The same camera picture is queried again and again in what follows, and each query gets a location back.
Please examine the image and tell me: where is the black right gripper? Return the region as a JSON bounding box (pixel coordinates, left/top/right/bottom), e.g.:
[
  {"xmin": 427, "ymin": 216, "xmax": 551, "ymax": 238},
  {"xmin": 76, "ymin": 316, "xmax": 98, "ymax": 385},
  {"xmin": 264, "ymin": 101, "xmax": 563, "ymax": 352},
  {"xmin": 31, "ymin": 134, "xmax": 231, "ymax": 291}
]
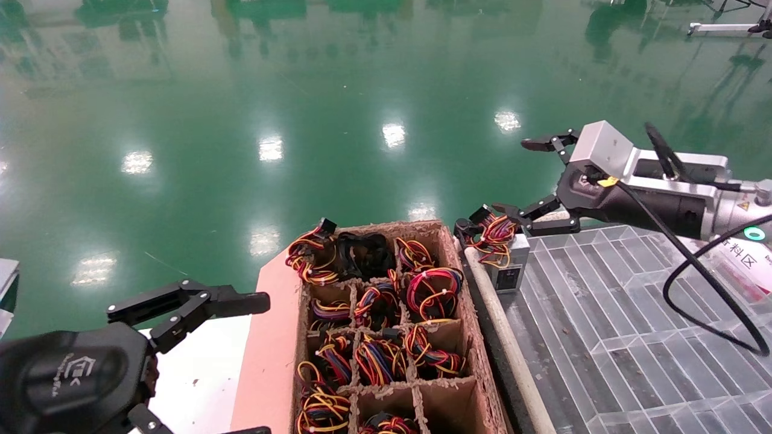
[{"xmin": 492, "ymin": 128, "xmax": 706, "ymax": 240}]

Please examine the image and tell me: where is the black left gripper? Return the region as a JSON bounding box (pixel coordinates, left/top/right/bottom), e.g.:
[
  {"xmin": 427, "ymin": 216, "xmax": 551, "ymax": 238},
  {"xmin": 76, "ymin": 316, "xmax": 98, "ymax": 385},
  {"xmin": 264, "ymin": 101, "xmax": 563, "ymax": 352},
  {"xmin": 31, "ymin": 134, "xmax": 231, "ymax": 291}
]
[{"xmin": 0, "ymin": 279, "xmax": 272, "ymax": 434}]

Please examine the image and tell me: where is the power supply with coloured wires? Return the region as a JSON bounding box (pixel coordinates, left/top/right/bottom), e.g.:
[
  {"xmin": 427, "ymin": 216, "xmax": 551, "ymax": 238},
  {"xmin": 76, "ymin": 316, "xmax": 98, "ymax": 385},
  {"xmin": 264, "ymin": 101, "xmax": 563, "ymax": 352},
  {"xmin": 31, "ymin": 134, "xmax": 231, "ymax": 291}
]
[
  {"xmin": 404, "ymin": 267, "xmax": 465, "ymax": 323},
  {"xmin": 309, "ymin": 297, "xmax": 352, "ymax": 331},
  {"xmin": 467, "ymin": 204, "xmax": 533, "ymax": 294},
  {"xmin": 296, "ymin": 360, "xmax": 352, "ymax": 434},
  {"xmin": 285, "ymin": 218, "xmax": 340, "ymax": 286},
  {"xmin": 404, "ymin": 321, "xmax": 467, "ymax": 380},
  {"xmin": 394, "ymin": 237, "xmax": 436, "ymax": 273},
  {"xmin": 353, "ymin": 269, "xmax": 401, "ymax": 330},
  {"xmin": 312, "ymin": 333, "xmax": 354, "ymax": 386},
  {"xmin": 353, "ymin": 333, "xmax": 409, "ymax": 387},
  {"xmin": 359, "ymin": 412, "xmax": 418, "ymax": 434}
]

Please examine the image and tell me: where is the pink board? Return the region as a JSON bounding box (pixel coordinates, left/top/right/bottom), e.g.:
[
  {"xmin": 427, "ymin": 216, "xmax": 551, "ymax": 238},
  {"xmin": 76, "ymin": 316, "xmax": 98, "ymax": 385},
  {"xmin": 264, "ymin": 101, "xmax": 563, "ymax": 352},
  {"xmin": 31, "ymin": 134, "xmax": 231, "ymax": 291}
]
[{"xmin": 229, "ymin": 250, "xmax": 302, "ymax": 434}]

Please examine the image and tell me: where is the black pipe connector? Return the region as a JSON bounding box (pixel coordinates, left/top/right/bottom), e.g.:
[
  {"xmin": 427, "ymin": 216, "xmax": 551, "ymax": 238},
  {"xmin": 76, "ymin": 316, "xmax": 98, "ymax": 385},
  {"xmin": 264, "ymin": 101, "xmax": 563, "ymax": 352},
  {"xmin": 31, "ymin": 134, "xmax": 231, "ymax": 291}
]
[{"xmin": 454, "ymin": 218, "xmax": 483, "ymax": 249}]

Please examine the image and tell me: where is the clear plastic divider tray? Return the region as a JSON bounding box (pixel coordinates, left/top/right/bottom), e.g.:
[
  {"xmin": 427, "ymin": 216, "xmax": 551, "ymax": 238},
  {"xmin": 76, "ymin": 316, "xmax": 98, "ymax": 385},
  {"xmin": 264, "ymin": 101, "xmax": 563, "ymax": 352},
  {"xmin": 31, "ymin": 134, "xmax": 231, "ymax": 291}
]
[{"xmin": 476, "ymin": 223, "xmax": 772, "ymax": 434}]

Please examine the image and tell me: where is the grey white panel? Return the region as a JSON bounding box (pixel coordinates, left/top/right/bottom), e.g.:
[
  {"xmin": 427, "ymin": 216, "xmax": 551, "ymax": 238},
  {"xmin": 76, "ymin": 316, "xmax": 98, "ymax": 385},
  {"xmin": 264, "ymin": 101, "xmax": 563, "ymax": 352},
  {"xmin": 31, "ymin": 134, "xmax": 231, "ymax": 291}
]
[{"xmin": 0, "ymin": 258, "xmax": 20, "ymax": 338}]

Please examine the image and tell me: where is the cardboard box with dividers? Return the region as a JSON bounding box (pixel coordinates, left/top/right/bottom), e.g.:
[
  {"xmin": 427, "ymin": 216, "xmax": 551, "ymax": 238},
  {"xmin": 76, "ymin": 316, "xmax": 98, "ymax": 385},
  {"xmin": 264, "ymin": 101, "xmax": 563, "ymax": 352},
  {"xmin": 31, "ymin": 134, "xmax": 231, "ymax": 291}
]
[{"xmin": 291, "ymin": 220, "xmax": 513, "ymax": 434}]

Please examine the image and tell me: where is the white sign with characters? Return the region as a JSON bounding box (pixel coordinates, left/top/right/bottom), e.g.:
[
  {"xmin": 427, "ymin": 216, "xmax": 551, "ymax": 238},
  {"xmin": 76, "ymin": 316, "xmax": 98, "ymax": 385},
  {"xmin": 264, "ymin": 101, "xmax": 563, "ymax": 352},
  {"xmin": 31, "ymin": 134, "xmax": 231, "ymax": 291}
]
[{"xmin": 712, "ymin": 235, "xmax": 772, "ymax": 302}]

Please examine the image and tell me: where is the white stand base beam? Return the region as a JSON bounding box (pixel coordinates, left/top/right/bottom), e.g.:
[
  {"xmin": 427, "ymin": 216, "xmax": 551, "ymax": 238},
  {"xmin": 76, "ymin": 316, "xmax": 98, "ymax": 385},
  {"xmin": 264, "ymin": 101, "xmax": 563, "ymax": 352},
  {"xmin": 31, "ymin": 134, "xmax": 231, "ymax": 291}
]
[{"xmin": 688, "ymin": 21, "xmax": 772, "ymax": 40}]

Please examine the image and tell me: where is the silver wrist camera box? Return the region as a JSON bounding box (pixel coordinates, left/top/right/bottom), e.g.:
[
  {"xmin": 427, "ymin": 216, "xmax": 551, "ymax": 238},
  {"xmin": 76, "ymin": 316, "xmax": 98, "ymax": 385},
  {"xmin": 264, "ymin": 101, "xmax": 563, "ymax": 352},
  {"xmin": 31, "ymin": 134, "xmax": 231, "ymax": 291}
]
[{"xmin": 569, "ymin": 120, "xmax": 635, "ymax": 181}]

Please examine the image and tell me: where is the thick black cable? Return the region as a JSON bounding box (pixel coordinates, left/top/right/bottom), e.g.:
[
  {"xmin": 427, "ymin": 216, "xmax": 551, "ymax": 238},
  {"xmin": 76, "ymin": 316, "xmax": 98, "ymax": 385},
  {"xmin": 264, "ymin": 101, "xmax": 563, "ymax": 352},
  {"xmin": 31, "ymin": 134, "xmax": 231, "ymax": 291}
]
[{"xmin": 644, "ymin": 122, "xmax": 748, "ymax": 190}]

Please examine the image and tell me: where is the thin black cable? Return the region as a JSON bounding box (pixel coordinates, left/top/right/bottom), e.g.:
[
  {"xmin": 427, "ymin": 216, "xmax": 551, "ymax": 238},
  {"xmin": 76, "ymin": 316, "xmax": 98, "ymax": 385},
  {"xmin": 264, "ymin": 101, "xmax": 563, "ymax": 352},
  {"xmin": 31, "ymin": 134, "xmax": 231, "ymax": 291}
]
[{"xmin": 603, "ymin": 178, "xmax": 772, "ymax": 356}]

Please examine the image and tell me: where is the power supply with black wires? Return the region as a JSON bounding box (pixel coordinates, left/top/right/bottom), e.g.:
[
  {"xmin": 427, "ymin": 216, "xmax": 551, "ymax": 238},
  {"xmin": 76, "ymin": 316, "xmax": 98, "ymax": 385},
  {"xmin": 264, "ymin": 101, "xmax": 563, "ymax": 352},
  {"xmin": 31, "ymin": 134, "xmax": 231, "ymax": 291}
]
[{"xmin": 335, "ymin": 232, "xmax": 397, "ymax": 281}]

